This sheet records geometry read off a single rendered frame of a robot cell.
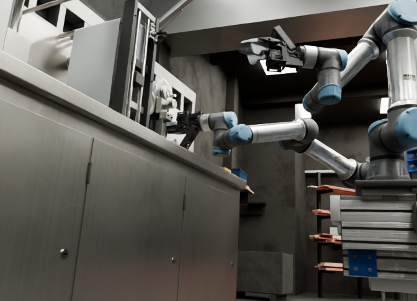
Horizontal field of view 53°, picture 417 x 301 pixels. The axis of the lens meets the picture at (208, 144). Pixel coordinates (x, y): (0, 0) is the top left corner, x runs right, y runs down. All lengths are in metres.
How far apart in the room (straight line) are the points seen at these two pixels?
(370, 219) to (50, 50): 1.41
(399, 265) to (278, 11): 3.94
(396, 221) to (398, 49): 0.58
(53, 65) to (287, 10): 3.61
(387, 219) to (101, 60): 1.19
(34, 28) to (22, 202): 1.05
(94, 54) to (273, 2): 3.67
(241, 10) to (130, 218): 4.24
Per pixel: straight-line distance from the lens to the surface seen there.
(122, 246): 1.22
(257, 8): 5.22
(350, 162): 2.16
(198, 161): 1.55
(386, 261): 1.58
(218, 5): 5.40
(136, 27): 1.64
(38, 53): 1.87
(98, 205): 1.13
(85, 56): 1.80
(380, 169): 1.58
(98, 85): 1.68
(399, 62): 1.60
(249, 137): 1.63
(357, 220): 1.54
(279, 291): 7.13
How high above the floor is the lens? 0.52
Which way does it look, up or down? 16 degrees up
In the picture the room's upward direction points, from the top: 3 degrees clockwise
